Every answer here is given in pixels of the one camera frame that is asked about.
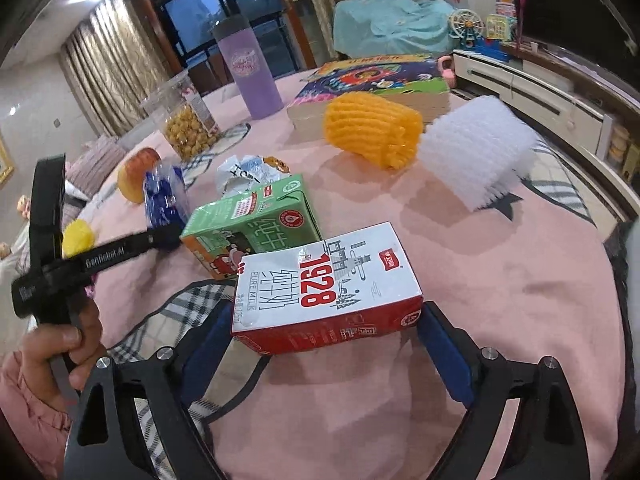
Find white foam fruit net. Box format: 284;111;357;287
420;96;538;211

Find yellow foam fruit net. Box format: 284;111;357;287
61;220;96;256

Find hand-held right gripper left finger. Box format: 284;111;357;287
64;305;236;480

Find colourful toy house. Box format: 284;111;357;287
485;12;518;43

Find black flat television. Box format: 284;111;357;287
502;0;640;68

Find silver snack wrapper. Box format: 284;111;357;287
216;154;292;196

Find white red milk carton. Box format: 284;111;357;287
231;221;425;357

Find wooden glass balcony door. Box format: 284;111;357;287
130;0;321;96

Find red yellow apple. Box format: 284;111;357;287
116;147;162;204

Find person's left forearm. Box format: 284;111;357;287
0;350;81;441

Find toy ferris wheel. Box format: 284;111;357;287
447;9;506;58

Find clear jar of snacks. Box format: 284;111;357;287
140;72;222;161

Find orange foam fruit net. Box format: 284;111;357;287
322;92;423;171

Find pink printed blanket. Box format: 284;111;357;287
65;67;626;480

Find teal covered armchair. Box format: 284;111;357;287
332;0;458;58

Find striped cushion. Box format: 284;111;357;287
65;135;126;196

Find green milk carton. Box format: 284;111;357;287
179;173;323;281

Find person's left hand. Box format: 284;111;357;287
22;300;108;396

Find yellow stacked toy cups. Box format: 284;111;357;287
609;125;632;181

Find purple drink bottle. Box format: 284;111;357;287
211;15;283;120

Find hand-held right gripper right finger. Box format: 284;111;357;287
417;301;590;480

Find blue plastic wrapper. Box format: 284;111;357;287
142;162;191;251

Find white television cabinet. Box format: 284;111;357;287
452;40;640;221

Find pink kettlebell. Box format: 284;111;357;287
437;55;457;90

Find colourful picture book box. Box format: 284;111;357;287
286;52;451;133

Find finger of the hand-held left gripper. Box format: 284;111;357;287
132;222;183;256

